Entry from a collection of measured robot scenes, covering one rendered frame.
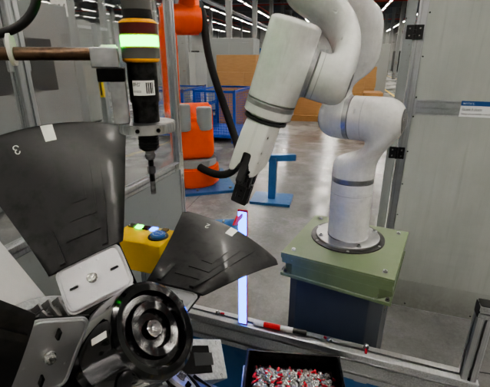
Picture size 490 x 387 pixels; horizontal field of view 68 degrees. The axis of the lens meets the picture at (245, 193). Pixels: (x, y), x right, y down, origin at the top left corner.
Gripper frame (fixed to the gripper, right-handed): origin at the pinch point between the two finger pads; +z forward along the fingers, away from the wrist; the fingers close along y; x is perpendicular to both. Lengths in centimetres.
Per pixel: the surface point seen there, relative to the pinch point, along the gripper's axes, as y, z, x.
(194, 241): 6.4, 10.5, -4.4
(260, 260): 3.0, 10.2, 8.4
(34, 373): 41.3, 9.7, -5.6
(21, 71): -19, 2, -77
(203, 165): -313, 138, -131
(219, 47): -966, 70, -431
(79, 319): 36.8, 4.8, -4.4
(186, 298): 21.1, 10.0, 1.9
